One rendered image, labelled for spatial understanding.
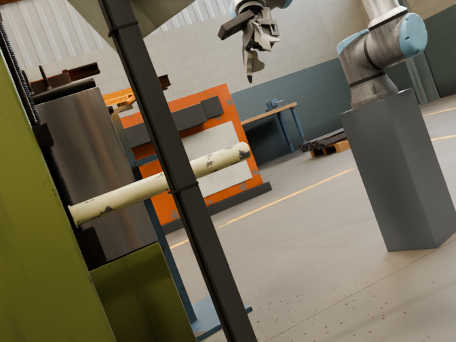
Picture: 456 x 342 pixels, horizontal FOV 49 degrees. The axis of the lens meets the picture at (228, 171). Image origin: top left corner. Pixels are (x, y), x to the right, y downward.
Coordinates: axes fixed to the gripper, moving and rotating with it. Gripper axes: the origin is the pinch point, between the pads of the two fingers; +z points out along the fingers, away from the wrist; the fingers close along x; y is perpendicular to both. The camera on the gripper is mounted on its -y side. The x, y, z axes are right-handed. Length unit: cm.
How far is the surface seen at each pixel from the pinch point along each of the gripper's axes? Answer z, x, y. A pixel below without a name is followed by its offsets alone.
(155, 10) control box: 5.7, -26.7, -33.0
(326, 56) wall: -490, 648, 501
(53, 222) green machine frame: 39, -1, -54
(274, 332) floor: 64, 60, 15
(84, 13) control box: -2.2, -15.4, -45.3
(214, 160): 26.8, -0.7, -17.0
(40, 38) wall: -507, 648, -58
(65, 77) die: -7, 16, -49
